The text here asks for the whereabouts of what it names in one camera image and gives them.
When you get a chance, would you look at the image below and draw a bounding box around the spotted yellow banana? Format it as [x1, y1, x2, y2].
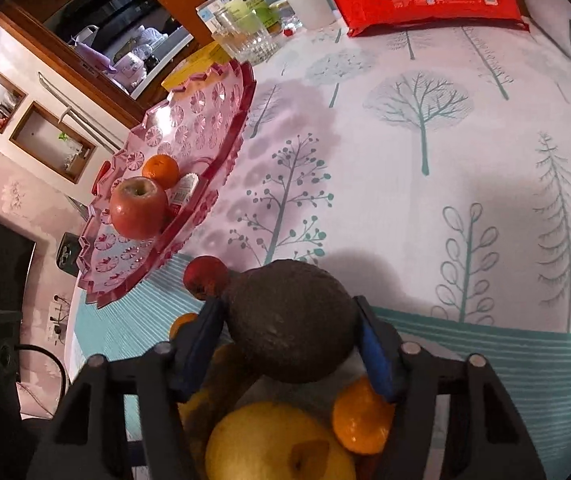
[178, 342, 261, 461]

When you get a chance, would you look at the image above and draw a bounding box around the white squeeze bottle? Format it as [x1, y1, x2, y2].
[279, 0, 336, 30]

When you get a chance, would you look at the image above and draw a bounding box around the yellow box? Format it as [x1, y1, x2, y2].
[160, 41, 231, 92]

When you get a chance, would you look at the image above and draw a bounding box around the small red fruit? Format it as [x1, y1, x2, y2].
[183, 255, 231, 302]

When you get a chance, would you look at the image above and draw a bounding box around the tree print tablecloth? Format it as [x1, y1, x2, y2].
[65, 0, 571, 480]

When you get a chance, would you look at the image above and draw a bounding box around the yellow pear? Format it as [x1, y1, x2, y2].
[204, 401, 357, 480]

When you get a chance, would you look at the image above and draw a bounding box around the clear bottle green label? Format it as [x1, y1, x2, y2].
[211, 0, 282, 36]

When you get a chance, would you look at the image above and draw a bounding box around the orange tangerine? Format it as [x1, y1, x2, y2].
[141, 154, 181, 190]
[332, 375, 396, 456]
[169, 312, 200, 343]

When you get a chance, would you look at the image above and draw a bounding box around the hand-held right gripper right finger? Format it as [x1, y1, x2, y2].
[353, 295, 549, 480]

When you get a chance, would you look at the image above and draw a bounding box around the clear glass tumbler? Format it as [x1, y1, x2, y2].
[212, 7, 278, 66]

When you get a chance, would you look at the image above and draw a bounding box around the white pleated paper wrapper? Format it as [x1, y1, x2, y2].
[168, 173, 200, 208]

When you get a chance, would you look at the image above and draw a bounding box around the dark green avocado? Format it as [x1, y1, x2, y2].
[224, 259, 361, 385]

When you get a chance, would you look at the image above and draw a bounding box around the pink plastic fruit plate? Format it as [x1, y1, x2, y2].
[76, 57, 257, 308]

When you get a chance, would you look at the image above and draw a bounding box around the small jar gold lid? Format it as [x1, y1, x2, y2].
[268, 0, 292, 32]

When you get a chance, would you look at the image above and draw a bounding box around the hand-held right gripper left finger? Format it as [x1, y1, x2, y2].
[25, 299, 226, 480]

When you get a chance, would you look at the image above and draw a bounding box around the large red apple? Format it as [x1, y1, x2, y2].
[109, 176, 170, 241]

